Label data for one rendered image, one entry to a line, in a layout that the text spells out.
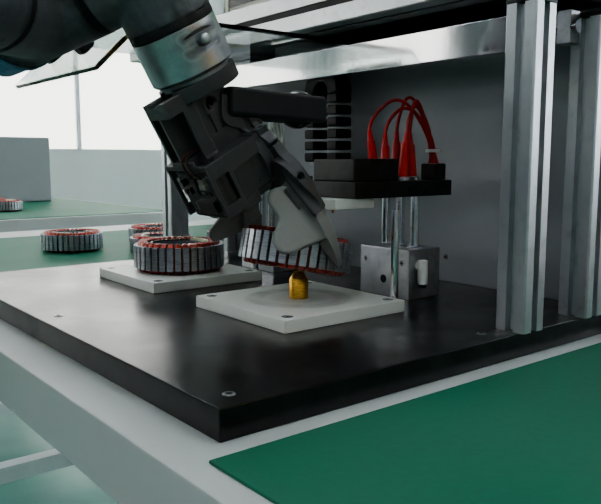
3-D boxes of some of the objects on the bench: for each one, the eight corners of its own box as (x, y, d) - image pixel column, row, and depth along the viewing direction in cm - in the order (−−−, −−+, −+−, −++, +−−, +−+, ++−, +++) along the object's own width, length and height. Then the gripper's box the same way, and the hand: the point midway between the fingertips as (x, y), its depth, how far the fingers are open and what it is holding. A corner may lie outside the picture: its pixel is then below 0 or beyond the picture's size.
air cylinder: (407, 300, 77) (408, 249, 76) (359, 290, 83) (359, 243, 82) (439, 295, 80) (440, 245, 79) (390, 285, 86) (391, 239, 85)
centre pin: (297, 300, 71) (297, 273, 71) (285, 297, 72) (285, 270, 72) (312, 297, 72) (312, 271, 72) (300, 295, 74) (300, 268, 73)
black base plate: (219, 444, 44) (219, 408, 43) (-46, 293, 93) (-47, 275, 93) (614, 330, 73) (615, 308, 73) (252, 261, 122) (251, 248, 122)
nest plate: (153, 293, 81) (153, 283, 81) (99, 277, 92) (98, 267, 92) (262, 280, 90) (262, 270, 90) (200, 266, 102) (200, 257, 102)
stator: (282, 268, 64) (288, 227, 64) (216, 257, 72) (221, 220, 73) (372, 281, 71) (378, 244, 71) (302, 269, 79) (307, 236, 79)
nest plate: (284, 334, 62) (284, 320, 62) (195, 306, 74) (195, 294, 73) (404, 311, 71) (405, 299, 71) (309, 290, 83) (309, 279, 83)
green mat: (-67, 292, 94) (-67, 291, 94) (-138, 248, 141) (-139, 247, 141) (421, 241, 152) (421, 240, 152) (255, 222, 199) (255, 221, 199)
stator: (70, 245, 143) (69, 226, 143) (115, 248, 139) (114, 228, 138) (27, 251, 133) (26, 231, 133) (75, 255, 129) (74, 234, 128)
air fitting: (422, 289, 77) (423, 261, 76) (414, 287, 77) (415, 259, 77) (429, 287, 77) (430, 260, 77) (421, 286, 78) (421, 259, 78)
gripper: (105, 108, 67) (200, 282, 76) (207, 95, 53) (310, 312, 62) (175, 68, 71) (258, 238, 80) (288, 46, 57) (374, 256, 66)
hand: (299, 252), depth 72 cm, fingers closed on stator, 13 cm apart
